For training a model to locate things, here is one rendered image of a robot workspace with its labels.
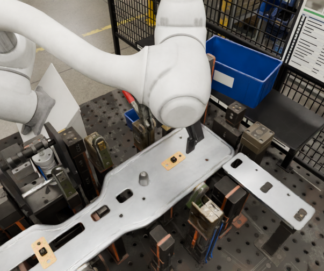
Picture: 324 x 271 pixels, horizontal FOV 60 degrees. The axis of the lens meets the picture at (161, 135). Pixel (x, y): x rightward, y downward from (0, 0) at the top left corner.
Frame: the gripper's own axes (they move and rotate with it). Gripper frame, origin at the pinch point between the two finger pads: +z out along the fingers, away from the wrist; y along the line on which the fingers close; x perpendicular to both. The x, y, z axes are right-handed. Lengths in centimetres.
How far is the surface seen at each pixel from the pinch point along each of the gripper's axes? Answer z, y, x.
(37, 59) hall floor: 113, -251, 28
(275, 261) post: 43, 42, 13
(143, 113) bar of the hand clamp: 0.3, -13.9, -1.1
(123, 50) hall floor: 114, -205, 110
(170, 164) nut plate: 12.8, 0.7, -2.0
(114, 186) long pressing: 13.0, -4.7, -20.9
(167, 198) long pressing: 13.0, 9.3, -10.7
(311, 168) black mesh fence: 37, 29, 55
